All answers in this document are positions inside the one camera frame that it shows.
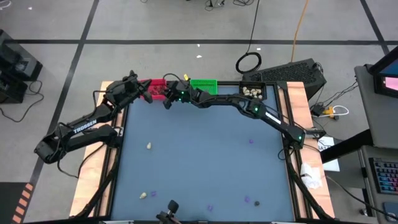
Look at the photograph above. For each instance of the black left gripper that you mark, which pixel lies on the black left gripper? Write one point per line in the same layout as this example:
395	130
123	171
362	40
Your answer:
124	90

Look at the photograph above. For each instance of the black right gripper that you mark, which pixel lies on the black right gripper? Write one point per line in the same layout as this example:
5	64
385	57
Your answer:
183	93

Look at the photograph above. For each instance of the red plastic basket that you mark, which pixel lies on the red plastic basket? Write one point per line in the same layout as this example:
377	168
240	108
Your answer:
158	81

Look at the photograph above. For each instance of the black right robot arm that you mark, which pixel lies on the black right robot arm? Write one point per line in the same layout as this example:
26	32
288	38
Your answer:
236	101

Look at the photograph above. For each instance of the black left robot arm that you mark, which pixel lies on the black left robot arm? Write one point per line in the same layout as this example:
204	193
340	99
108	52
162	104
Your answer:
84	126

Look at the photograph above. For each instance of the yellow tag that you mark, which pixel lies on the yellow tag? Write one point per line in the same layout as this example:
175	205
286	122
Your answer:
186	76

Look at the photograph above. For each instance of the green plastic basket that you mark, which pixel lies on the green plastic basket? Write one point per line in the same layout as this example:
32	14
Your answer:
205	84

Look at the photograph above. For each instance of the black plastic basket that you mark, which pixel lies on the black plastic basket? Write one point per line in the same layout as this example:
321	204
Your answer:
264	85

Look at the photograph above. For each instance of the wooden side board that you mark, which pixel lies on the wooden side board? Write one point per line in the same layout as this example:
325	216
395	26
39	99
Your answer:
295	93
90	174

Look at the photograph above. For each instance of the black handheld device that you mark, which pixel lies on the black handheld device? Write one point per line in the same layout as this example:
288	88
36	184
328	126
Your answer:
169	214

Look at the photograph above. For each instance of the black perforated computer case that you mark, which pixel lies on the black perforated computer case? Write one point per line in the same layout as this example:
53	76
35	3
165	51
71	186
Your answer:
289	73

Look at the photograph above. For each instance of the large black equipment case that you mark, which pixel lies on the large black equipment case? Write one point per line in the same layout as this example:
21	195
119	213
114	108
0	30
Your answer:
18	62

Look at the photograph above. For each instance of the small black equipment case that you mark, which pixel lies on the small black equipment case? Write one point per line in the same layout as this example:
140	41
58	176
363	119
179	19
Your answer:
11	90

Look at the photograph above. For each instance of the black power brick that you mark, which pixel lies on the black power brick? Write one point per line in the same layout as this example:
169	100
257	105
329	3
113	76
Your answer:
317	109

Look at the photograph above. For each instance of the yellow power plug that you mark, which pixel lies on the yellow power plug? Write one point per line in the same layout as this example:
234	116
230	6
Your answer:
329	111

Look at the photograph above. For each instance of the crumpled white paper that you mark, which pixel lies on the crumpled white paper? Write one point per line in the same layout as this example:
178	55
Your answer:
311	177

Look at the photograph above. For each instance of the white paper sheet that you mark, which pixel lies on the white paper sheet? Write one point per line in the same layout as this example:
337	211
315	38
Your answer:
331	165

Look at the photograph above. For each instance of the orange striped floor mat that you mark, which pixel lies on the orange striped floor mat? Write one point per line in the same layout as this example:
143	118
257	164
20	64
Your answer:
7	202

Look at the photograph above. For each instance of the black diagonal beam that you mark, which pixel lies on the black diagonal beam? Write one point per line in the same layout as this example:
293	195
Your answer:
345	147

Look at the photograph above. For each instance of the grey desk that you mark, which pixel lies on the grey desk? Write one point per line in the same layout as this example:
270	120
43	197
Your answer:
367	102

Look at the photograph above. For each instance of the small screen device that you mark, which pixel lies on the small screen device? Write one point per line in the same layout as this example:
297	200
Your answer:
390	83

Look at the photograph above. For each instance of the black monitor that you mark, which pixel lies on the black monitor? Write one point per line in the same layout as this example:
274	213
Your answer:
390	67

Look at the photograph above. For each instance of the backlit keyboard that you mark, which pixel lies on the backlit keyboard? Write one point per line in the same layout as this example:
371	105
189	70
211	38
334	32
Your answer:
385	175

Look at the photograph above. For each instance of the computer mouse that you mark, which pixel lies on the computer mouse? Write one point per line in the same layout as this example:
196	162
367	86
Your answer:
391	211

